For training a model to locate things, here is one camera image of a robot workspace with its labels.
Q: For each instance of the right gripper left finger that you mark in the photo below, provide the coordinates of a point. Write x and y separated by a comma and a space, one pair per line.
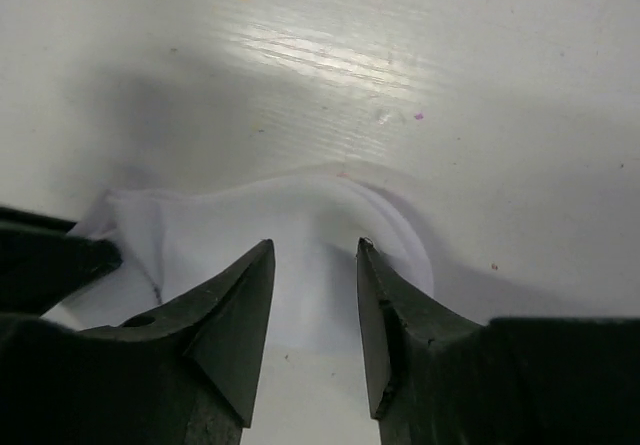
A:
185, 372

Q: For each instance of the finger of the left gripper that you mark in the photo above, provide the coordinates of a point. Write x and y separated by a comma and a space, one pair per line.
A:
42, 262

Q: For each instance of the white sock with black stripes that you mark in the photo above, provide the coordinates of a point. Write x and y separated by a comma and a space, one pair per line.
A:
171, 243

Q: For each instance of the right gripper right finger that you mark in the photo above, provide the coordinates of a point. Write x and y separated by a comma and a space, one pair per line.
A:
435, 377

